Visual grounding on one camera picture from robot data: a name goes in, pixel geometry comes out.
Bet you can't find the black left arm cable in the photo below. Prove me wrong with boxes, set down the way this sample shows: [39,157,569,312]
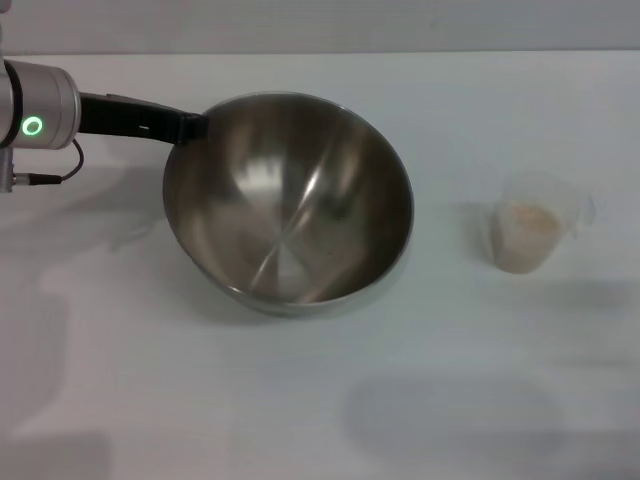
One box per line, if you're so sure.
[10,138,85,184]

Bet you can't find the stainless steel mixing bowl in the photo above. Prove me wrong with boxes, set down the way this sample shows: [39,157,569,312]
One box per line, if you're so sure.
[161,90,415,318]

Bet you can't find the clear plastic measuring cup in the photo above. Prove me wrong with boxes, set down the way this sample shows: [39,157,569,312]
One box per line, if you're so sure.
[492,171,599,275]

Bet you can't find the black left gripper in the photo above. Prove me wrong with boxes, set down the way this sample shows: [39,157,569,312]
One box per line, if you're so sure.
[76,91,207,147]

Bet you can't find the white rice grains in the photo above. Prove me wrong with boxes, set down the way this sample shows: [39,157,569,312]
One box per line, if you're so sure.
[496,202,559,274]

